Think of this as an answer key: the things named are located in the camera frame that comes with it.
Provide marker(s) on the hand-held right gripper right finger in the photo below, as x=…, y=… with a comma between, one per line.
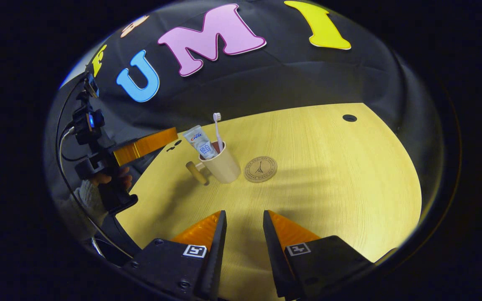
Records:
x=329, y=263

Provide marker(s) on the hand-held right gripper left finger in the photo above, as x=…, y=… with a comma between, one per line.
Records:
x=170, y=267

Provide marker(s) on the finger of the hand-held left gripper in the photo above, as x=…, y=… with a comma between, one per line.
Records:
x=144, y=146

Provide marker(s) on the white toothpaste tube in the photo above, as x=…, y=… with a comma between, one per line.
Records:
x=201, y=142

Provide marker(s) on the white toothbrush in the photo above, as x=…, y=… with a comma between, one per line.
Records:
x=217, y=129

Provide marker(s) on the round wooden coaster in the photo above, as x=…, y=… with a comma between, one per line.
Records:
x=260, y=169

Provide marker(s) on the wooden desktop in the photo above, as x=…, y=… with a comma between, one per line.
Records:
x=329, y=188

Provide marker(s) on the black desk grommet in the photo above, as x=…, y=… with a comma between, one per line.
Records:
x=349, y=118

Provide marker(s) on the black backdrop cloth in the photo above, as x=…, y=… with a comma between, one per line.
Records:
x=287, y=79

